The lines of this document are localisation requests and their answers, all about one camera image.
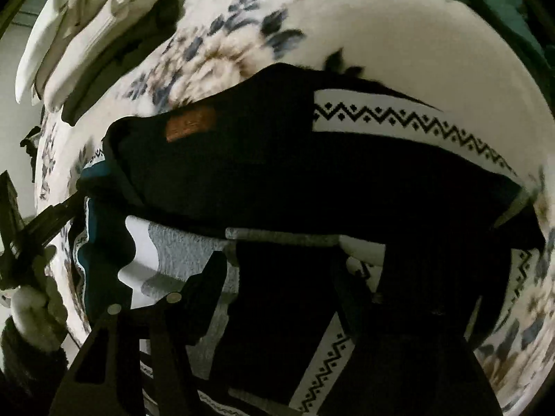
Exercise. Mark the black zigzag patterned sweater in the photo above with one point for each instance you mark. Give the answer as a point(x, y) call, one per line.
point(260, 173)

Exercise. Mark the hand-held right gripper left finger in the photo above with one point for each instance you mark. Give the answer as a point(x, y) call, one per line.
point(217, 277)

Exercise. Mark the person's left forearm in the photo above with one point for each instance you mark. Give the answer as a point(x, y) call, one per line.
point(30, 377)

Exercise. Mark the pile of white clothes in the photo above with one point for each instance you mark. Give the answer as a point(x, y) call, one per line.
point(82, 30)

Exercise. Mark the person's left hand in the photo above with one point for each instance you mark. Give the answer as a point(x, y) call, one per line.
point(30, 312)

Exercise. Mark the floral cream blanket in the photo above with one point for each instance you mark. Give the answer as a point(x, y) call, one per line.
point(368, 30)

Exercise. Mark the dark green cloth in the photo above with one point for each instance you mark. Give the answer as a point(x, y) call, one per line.
point(498, 4)

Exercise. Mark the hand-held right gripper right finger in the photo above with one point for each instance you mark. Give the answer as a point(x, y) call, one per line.
point(390, 355)

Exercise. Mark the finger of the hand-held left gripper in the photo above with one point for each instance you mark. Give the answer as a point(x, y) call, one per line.
point(60, 210)

